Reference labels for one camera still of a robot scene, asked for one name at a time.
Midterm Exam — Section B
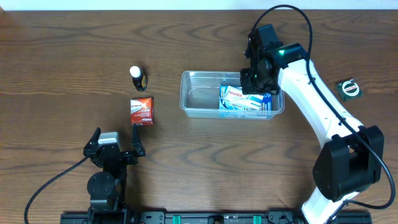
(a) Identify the dark bottle white cap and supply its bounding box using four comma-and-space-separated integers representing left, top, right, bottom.
129, 66, 147, 91

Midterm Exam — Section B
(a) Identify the clear plastic container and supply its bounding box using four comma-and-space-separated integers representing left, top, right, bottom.
180, 71, 285, 120

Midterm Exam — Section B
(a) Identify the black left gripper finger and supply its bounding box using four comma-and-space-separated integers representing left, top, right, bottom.
90, 127, 101, 144
131, 124, 142, 151

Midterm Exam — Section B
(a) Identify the blue Kool Fever box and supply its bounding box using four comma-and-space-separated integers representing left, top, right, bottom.
219, 85, 272, 111

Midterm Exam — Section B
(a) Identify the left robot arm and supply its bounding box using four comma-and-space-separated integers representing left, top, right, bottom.
83, 125, 146, 212

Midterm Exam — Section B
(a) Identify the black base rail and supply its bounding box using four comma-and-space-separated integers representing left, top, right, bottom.
60, 210, 373, 224

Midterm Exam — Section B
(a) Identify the dark green round-label packet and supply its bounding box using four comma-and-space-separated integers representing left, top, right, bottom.
335, 79, 363, 101

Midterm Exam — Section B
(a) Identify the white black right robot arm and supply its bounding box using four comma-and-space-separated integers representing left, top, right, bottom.
241, 24, 384, 223

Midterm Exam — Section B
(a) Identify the red medicine box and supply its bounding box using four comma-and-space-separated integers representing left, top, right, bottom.
130, 97, 154, 126

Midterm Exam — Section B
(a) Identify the white Panadol box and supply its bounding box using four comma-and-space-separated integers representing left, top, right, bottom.
221, 86, 264, 111

